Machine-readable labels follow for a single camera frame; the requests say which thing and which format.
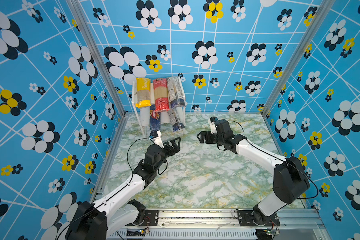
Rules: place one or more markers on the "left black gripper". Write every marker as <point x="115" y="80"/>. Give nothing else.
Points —
<point x="175" y="149"/>

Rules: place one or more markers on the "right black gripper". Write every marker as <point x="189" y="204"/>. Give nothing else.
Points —
<point x="208" y="134"/>

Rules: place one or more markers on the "dark blue spaghetti bag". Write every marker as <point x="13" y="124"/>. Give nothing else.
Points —
<point x="155" y="120"/>

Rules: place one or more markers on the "clear noodle bag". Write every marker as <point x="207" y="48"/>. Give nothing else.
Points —
<point x="176" y="120"/>
<point x="176" y="95"/>

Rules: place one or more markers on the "red spaghetti bag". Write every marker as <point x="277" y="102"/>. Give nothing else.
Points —
<point x="161" y="95"/>

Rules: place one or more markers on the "yellow spaghetti bag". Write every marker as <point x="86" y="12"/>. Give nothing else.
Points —
<point x="143" y="93"/>

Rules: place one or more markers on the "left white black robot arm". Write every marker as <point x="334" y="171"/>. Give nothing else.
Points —
<point x="105" y="216"/>

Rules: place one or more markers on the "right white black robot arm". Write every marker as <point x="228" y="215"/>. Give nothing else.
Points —
<point x="289" y="179"/>

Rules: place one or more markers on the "white two-tier metal shelf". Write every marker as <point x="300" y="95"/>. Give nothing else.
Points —
<point x="143" y="114"/>

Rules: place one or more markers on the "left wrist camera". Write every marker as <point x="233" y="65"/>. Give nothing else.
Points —
<point x="156" y="137"/>

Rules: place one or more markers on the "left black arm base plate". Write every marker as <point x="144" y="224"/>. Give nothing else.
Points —
<point x="147" y="218"/>

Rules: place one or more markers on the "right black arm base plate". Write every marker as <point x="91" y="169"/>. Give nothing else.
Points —
<point x="250" y="218"/>

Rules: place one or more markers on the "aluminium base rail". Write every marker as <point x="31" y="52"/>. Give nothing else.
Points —
<point x="220" y="224"/>

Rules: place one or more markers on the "right aluminium corner post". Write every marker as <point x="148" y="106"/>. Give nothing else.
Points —
<point x="311" y="31"/>

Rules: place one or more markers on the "aluminium corner post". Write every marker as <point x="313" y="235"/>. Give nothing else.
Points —
<point x="311" y="31"/>
<point x="79" y="16"/>

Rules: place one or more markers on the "left aluminium corner post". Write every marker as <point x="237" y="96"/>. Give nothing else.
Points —
<point x="79" y="16"/>

